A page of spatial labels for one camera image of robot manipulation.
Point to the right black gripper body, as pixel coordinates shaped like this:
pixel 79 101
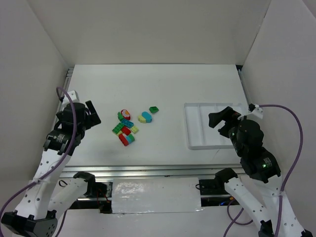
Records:
pixel 227 121

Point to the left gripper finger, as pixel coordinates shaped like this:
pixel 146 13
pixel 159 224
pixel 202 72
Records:
pixel 90 107
pixel 92 120

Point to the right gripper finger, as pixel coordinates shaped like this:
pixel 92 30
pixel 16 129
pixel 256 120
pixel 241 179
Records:
pixel 226 130
pixel 228 115

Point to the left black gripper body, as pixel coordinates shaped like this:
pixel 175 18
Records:
pixel 92 116

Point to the green 2x3 lego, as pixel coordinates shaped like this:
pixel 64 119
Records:
pixel 117 129

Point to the red lego brick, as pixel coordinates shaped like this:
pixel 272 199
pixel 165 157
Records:
pixel 123 140

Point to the pale yellow square lego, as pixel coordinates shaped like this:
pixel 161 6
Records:
pixel 134 129

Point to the blue rounded lego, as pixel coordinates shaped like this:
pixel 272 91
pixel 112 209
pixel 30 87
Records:
pixel 147 117

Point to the dark green sloped lego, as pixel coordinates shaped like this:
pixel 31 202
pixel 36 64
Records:
pixel 153 109

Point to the cyan small lego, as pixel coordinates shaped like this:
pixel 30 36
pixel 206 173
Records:
pixel 130 138

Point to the pale yellow rounded lego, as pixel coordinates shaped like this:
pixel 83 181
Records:
pixel 141 119

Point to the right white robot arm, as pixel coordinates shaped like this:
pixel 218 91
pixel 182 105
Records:
pixel 275 216

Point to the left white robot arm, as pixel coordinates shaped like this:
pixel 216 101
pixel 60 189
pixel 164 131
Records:
pixel 39 210

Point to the green small lego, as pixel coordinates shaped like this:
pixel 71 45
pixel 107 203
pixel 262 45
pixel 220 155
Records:
pixel 120 116

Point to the blue flat lego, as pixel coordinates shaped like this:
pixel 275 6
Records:
pixel 127 123

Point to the red sloped lego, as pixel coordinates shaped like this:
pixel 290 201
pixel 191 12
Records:
pixel 126 131

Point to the red flower lego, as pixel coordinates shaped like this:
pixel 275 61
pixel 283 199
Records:
pixel 126 114

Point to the silver foil cover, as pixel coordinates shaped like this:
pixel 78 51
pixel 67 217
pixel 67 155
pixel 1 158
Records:
pixel 160 195

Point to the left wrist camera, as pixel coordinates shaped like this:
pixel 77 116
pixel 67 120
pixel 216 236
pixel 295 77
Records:
pixel 73 95

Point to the aluminium frame rail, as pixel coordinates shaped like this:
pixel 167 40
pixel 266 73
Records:
pixel 149 171

